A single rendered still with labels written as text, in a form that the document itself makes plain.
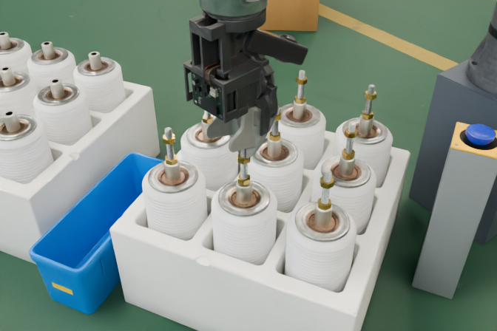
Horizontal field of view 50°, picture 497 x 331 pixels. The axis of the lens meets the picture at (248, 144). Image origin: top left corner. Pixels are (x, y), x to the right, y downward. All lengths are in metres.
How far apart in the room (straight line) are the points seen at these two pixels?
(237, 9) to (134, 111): 0.62
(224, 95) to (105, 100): 0.56
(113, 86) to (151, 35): 0.75
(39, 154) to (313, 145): 0.47
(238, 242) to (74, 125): 0.43
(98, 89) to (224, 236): 0.47
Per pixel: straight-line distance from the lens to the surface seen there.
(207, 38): 0.58
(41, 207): 0.99
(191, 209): 0.82
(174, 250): 0.82
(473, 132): 0.84
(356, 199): 0.82
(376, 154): 0.91
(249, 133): 0.68
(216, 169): 0.89
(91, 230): 1.07
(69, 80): 1.21
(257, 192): 0.79
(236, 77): 0.60
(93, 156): 1.07
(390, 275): 1.04
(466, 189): 0.87
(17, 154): 0.98
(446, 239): 0.94
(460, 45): 1.89
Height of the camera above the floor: 0.78
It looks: 37 degrees down
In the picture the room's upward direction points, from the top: straight up
